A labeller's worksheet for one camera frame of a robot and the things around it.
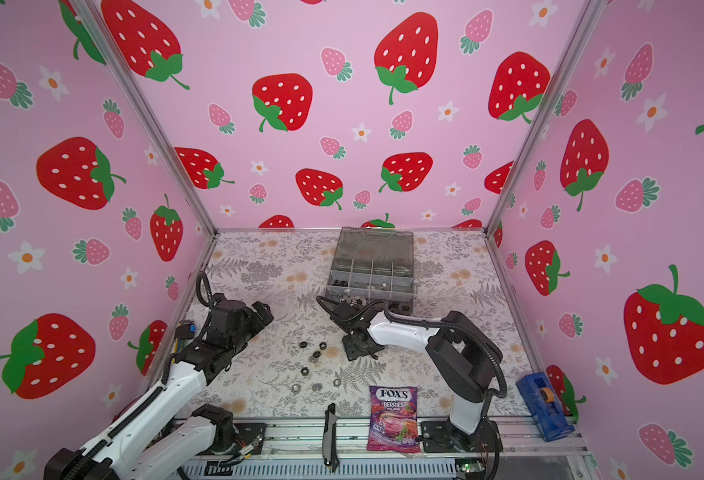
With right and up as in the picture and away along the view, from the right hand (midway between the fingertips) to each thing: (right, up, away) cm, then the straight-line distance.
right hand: (356, 349), depth 89 cm
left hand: (-27, +12, -5) cm, 30 cm away
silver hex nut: (-17, -9, -7) cm, 20 cm away
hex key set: (-55, +4, +4) cm, 55 cm away
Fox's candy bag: (+10, -14, -14) cm, 22 cm away
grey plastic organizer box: (+6, +26, +15) cm, 30 cm away
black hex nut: (-15, -5, -3) cm, 16 cm away
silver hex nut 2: (-5, -8, -5) cm, 11 cm away
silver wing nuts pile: (-1, +13, +11) cm, 18 cm away
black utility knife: (-6, -17, -15) cm, 24 cm away
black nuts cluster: (-12, -1, -1) cm, 12 cm away
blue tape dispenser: (+48, -10, -14) cm, 51 cm away
